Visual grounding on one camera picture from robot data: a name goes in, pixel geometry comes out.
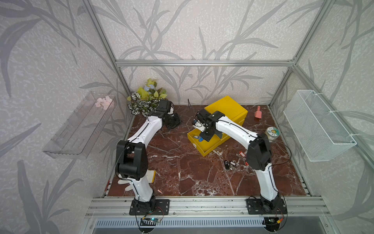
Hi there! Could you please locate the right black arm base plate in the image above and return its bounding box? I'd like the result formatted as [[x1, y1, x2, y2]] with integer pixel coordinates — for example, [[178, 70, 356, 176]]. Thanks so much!
[[245, 197, 288, 215]]

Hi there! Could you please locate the yellow bottom drawer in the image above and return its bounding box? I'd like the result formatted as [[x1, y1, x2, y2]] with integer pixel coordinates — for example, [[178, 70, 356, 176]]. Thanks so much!
[[187, 129, 230, 157]]

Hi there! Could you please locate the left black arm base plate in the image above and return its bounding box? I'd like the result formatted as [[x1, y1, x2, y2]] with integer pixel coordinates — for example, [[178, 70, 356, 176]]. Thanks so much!
[[129, 199, 170, 216]]

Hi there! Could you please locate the clear acrylic wall shelf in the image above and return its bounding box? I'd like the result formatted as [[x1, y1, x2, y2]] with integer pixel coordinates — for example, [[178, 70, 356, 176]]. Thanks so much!
[[42, 91, 117, 160]]

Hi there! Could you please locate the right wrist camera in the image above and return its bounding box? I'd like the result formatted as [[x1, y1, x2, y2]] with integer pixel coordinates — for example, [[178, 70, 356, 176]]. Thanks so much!
[[192, 119, 205, 132]]

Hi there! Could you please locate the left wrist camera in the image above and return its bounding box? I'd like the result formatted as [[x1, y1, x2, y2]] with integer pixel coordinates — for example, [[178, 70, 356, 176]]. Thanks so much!
[[157, 99, 174, 115]]

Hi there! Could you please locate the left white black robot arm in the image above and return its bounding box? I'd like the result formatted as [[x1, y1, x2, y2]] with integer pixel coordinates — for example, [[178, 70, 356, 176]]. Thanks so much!
[[115, 108, 181, 203]]

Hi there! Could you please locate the white wire basket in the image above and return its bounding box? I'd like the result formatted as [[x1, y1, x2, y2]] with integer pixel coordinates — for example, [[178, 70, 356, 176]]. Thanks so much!
[[283, 90, 357, 162]]

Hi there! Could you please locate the artificial potted plant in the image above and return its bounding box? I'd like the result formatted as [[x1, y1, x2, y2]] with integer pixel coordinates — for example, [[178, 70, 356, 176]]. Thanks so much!
[[127, 79, 168, 117]]

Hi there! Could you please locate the white work glove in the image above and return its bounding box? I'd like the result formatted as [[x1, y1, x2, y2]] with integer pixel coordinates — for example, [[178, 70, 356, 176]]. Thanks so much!
[[117, 170, 156, 192]]

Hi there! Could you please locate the aluminium frame crossbar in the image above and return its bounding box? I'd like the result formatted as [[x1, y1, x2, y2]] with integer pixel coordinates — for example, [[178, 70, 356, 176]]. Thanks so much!
[[116, 60, 293, 67]]

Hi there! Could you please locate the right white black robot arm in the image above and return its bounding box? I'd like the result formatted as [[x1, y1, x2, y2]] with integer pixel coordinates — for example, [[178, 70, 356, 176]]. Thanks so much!
[[192, 109, 281, 210]]

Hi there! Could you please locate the aluminium front rail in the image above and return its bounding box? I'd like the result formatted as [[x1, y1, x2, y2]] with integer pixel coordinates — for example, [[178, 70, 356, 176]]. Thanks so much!
[[85, 196, 331, 218]]

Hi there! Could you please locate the pink artificial flower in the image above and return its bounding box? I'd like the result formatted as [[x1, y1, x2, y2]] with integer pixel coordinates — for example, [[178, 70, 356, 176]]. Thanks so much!
[[94, 96, 115, 110]]

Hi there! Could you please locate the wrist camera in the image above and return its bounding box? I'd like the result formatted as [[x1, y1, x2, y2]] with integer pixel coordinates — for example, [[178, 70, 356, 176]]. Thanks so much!
[[192, 119, 205, 132], [157, 99, 174, 115]]

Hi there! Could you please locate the yellow drawer cabinet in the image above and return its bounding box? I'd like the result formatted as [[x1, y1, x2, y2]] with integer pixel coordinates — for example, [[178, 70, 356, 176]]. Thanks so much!
[[204, 96, 248, 126]]

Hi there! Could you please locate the pink plastic scoop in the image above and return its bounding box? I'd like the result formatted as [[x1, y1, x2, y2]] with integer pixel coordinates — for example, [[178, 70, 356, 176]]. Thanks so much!
[[254, 106, 262, 119]]

